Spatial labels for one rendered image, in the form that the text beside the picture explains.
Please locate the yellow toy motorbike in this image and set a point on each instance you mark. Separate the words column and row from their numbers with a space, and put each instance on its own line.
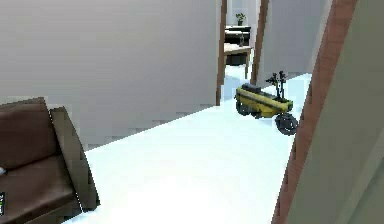
column 263, row 102

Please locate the wooden table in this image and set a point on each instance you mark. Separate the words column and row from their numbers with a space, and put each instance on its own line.
column 235, row 50

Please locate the dark bottle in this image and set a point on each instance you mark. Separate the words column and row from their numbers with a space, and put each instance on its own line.
column 241, row 40

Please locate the green house plant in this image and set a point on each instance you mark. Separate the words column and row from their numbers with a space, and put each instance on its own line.
column 240, row 17

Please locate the brown leather sofa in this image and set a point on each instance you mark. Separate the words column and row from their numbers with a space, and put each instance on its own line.
column 31, row 160

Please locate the small black device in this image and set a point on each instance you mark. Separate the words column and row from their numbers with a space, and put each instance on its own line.
column 1, row 203

